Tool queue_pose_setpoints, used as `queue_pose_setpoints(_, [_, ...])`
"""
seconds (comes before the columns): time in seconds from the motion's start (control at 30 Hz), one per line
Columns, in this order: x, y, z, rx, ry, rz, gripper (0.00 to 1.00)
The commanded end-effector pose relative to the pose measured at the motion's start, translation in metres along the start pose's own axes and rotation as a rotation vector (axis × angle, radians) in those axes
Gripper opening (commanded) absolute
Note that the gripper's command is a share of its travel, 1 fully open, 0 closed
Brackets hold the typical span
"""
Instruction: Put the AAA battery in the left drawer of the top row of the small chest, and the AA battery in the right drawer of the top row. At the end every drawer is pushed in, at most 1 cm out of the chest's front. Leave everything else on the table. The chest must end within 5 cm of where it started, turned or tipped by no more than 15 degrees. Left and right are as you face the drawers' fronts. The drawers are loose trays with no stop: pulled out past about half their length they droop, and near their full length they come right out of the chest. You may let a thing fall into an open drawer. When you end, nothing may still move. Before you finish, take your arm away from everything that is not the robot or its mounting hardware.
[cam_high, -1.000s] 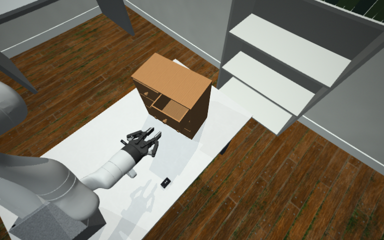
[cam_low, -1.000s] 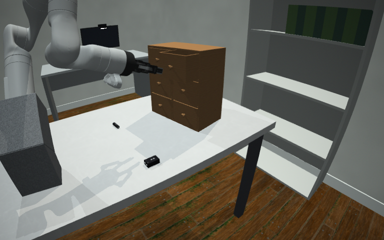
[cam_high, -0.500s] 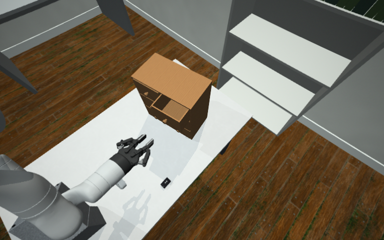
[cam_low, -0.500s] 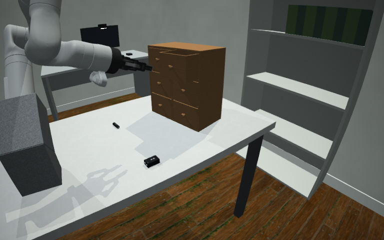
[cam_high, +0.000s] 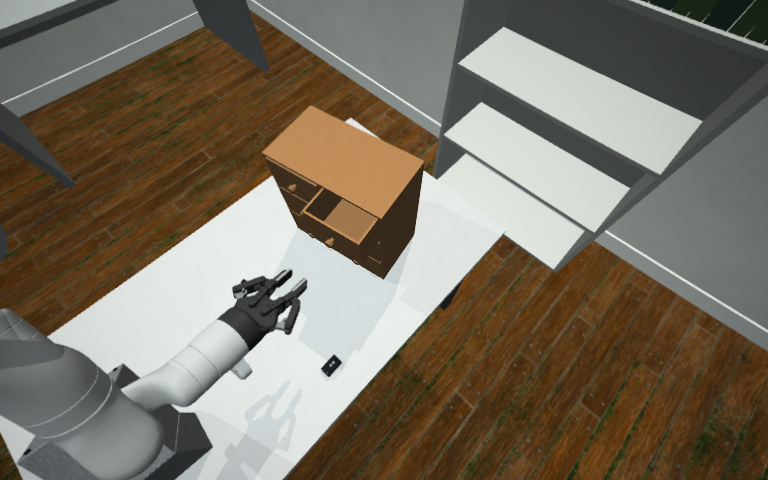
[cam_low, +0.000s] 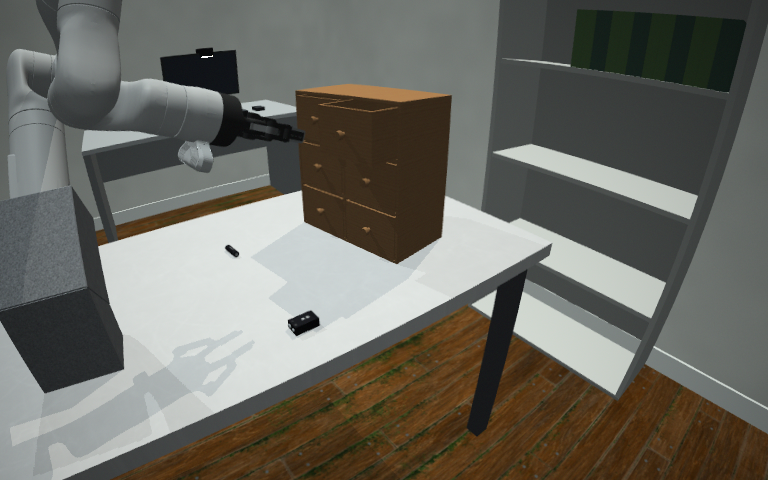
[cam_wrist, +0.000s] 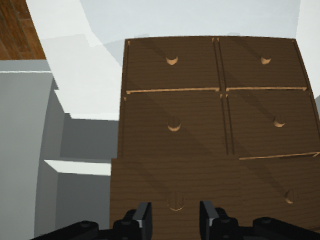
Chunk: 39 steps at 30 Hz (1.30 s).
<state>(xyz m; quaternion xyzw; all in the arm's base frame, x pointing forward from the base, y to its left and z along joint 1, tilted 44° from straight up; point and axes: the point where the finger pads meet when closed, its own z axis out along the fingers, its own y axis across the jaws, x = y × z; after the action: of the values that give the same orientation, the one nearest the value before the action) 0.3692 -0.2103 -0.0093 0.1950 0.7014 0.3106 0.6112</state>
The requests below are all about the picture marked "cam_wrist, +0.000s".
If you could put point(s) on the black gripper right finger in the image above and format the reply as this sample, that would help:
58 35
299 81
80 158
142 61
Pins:
264 228

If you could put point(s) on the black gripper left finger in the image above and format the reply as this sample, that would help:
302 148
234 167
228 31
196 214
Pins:
128 228

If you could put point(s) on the brown wooden chest of drawers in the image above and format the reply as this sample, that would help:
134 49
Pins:
221 92

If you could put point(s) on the brown wooden drawer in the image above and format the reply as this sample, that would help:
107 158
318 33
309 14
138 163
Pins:
244 65
259 128
153 66
173 126
271 190
169 183

